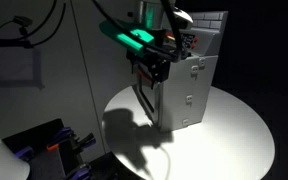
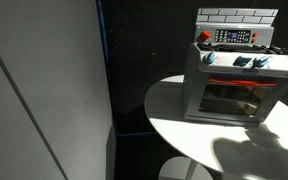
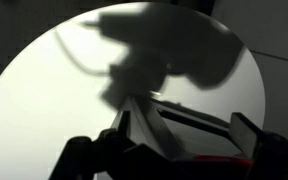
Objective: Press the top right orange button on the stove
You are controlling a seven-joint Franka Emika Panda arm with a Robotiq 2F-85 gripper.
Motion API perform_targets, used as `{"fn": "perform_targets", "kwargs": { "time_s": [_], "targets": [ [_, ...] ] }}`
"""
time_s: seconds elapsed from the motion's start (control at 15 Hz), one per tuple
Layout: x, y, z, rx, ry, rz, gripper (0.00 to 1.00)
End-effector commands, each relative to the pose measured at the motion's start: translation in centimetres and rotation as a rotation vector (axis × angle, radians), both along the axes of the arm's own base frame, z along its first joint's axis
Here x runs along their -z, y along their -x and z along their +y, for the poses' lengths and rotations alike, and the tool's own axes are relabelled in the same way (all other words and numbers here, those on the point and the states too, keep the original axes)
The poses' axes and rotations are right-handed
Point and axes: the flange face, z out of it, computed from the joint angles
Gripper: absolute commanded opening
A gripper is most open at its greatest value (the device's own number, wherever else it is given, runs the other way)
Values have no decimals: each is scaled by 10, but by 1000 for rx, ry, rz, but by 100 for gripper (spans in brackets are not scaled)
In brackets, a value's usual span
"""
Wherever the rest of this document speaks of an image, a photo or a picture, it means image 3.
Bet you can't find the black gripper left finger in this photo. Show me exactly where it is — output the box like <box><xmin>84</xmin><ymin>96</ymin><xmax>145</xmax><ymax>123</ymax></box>
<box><xmin>48</xmin><ymin>110</ymin><xmax>142</xmax><ymax>180</ymax></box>

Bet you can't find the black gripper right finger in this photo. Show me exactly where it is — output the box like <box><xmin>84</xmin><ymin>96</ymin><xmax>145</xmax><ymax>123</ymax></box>
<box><xmin>229</xmin><ymin>112</ymin><xmax>288</xmax><ymax>180</ymax></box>

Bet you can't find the grey toy stove oven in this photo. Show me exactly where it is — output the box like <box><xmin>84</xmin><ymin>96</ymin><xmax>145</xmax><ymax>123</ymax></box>
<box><xmin>112</xmin><ymin>94</ymin><xmax>255</xmax><ymax>168</ymax></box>

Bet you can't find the red oven door handle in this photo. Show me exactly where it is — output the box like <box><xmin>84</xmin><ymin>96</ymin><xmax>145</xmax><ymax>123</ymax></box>
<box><xmin>193</xmin><ymin>154</ymin><xmax>254</xmax><ymax>168</ymax></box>

